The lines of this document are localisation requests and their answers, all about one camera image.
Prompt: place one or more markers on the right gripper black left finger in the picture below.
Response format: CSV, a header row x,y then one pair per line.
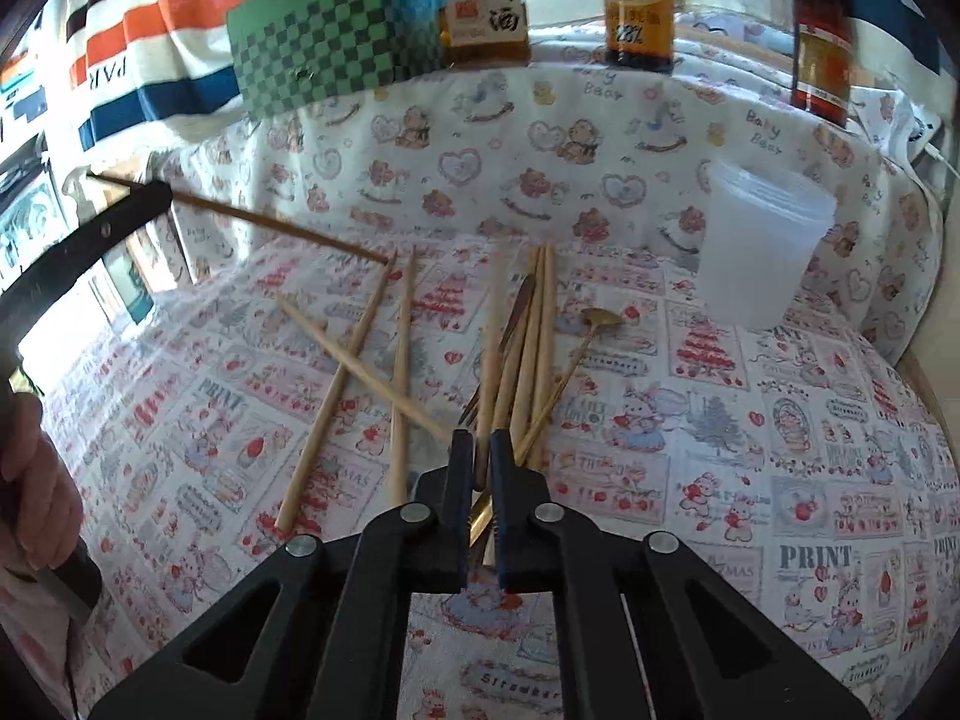
x,y
317,630

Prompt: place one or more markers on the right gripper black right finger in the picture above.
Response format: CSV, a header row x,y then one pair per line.
x,y
645,628

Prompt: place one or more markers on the golden metal fork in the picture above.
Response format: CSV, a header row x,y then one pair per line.
x,y
524,295

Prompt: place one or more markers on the person's left hand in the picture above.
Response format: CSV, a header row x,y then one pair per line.
x,y
47,527

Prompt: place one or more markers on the Christmas print tablecloth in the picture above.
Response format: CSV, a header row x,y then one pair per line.
x,y
795,461

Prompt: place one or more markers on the striped Paris Hermes cloth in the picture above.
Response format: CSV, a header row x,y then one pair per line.
x,y
132,61

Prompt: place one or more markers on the translucent plastic cup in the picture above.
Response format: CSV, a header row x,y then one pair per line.
x,y
763,225

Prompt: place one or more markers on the green checkered paper box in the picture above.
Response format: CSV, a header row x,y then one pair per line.
x,y
291,53

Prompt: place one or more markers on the teddy bear print cloth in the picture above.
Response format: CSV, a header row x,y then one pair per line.
x,y
568,148

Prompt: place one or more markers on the clear cooking wine bottle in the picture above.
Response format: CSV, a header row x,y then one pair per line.
x,y
485,32

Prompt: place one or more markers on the red-capped brown sauce bottle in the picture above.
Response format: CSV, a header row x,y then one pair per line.
x,y
823,55

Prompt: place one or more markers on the dark soy sauce bottle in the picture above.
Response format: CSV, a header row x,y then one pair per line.
x,y
640,34

